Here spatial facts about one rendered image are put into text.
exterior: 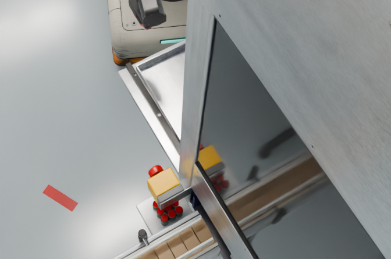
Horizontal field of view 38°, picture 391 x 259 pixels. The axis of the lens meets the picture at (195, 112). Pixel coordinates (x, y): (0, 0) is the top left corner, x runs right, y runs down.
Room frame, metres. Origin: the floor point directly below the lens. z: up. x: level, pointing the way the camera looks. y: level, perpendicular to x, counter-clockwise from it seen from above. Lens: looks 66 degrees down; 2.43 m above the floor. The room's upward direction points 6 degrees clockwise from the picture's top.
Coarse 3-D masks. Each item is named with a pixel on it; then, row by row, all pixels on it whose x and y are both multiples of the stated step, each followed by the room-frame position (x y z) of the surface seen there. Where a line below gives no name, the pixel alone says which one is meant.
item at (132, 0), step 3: (129, 0) 0.87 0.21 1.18; (132, 0) 0.87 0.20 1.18; (135, 0) 0.87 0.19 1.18; (132, 3) 0.86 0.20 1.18; (135, 3) 0.86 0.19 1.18; (132, 6) 0.85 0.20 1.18; (135, 6) 0.85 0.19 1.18; (138, 6) 0.83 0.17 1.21; (135, 9) 0.84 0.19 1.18; (138, 9) 0.83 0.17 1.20; (138, 12) 0.83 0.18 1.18; (138, 15) 0.82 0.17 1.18; (165, 15) 0.83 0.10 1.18; (141, 18) 0.81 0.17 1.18; (141, 21) 0.81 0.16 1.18; (144, 27) 0.79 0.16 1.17; (147, 27) 0.79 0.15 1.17
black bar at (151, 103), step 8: (128, 64) 0.83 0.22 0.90; (136, 72) 0.80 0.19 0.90; (136, 80) 0.77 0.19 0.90; (144, 88) 0.75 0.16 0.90; (144, 96) 0.73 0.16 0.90; (152, 104) 0.70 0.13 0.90; (160, 112) 0.68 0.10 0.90; (160, 120) 0.65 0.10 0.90; (168, 128) 0.63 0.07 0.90; (168, 136) 0.61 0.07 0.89; (176, 144) 0.58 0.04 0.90
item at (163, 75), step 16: (176, 48) 0.90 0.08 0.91; (144, 64) 0.83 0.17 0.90; (160, 64) 0.85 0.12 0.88; (176, 64) 0.86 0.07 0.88; (144, 80) 0.77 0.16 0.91; (160, 80) 0.79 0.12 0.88; (176, 80) 0.80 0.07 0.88; (160, 96) 0.74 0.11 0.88; (176, 96) 0.75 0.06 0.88; (176, 112) 0.69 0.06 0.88; (176, 128) 0.64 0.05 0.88
